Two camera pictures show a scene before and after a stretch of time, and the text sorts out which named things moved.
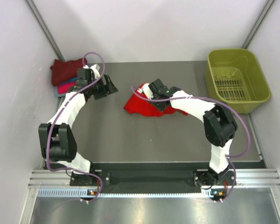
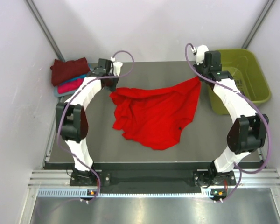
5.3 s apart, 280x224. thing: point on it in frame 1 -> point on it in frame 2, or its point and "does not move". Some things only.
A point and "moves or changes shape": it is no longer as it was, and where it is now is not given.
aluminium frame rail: (244, 178) does not move
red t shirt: (137, 105) moves or changes shape
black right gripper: (162, 108) -> (198, 66)
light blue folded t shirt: (55, 92) does not move
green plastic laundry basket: (234, 76) does not move
